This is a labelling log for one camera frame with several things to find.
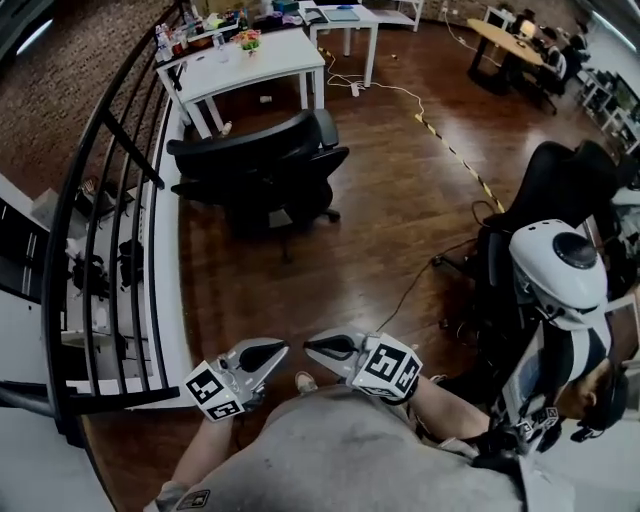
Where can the black double door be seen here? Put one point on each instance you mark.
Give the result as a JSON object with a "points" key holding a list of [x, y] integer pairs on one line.
{"points": [[20, 250]]}

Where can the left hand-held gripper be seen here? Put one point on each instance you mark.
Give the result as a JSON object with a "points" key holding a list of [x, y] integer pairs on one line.
{"points": [[212, 392]]}

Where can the black high-back chair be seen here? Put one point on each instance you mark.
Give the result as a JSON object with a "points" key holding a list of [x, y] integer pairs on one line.
{"points": [[565, 185]]}

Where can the white side table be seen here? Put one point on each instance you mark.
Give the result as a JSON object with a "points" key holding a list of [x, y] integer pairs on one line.
{"points": [[492, 20]]}

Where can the black mesh office chair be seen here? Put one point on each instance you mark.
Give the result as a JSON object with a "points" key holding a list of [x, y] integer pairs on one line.
{"points": [[240, 155]]}

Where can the black metal railing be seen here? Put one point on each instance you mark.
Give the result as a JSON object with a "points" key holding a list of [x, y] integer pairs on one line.
{"points": [[54, 250]]}

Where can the person's beige shoe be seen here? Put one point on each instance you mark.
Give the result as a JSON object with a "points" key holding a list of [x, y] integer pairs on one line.
{"points": [[306, 382]]}

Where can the dark-topped table with white legs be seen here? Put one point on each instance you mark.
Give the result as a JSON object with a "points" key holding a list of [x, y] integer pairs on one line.
{"points": [[270, 31]]}

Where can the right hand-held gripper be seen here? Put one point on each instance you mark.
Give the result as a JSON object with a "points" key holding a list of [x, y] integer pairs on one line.
{"points": [[387, 367]]}

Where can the green tissue pack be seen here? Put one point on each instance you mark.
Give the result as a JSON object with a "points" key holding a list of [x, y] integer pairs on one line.
{"points": [[214, 21]]}

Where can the teal box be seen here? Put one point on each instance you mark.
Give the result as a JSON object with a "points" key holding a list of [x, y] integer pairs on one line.
{"points": [[286, 6]]}

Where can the white power strip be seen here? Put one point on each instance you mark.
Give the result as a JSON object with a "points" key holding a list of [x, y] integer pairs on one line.
{"points": [[355, 90]]}

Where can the purple cloth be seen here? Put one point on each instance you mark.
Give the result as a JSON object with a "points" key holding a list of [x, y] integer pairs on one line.
{"points": [[285, 20]]}

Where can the labelled water bottle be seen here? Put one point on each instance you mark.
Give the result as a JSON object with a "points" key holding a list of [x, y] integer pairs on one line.
{"points": [[162, 47]]}

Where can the white rectangular desk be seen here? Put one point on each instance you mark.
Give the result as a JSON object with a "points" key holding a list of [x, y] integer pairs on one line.
{"points": [[369, 19]]}

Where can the green cutting mat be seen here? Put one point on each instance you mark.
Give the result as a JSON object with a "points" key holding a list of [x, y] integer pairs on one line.
{"points": [[340, 14]]}

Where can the white square desk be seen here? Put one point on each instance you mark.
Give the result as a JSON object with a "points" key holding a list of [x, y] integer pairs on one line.
{"points": [[270, 62]]}

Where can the round wooden table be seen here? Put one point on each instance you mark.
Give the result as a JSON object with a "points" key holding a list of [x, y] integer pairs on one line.
{"points": [[500, 37]]}

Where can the person's right forearm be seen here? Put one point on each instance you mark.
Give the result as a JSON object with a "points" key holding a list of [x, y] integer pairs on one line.
{"points": [[445, 407]]}

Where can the person's grey shirt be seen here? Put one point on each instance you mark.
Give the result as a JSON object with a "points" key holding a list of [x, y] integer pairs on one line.
{"points": [[350, 450]]}

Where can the white wall box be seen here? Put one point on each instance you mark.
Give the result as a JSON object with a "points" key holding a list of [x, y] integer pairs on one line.
{"points": [[47, 205]]}

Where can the yellow black floor tape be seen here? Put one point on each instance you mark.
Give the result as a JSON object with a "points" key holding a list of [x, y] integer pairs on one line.
{"points": [[459, 159]]}

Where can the red can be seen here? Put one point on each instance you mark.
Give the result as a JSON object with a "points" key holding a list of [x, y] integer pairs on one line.
{"points": [[177, 49]]}

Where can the clear water bottle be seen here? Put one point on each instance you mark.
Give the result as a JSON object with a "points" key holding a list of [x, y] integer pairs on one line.
{"points": [[220, 47]]}

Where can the ceiling strip light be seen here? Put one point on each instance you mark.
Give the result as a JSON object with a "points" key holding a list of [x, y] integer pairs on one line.
{"points": [[35, 36]]}

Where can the flower pot with colourful flowers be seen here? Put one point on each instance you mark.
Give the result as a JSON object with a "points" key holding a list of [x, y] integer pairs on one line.
{"points": [[247, 40]]}

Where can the person's left forearm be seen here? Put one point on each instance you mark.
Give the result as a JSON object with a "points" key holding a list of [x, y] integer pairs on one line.
{"points": [[205, 450]]}

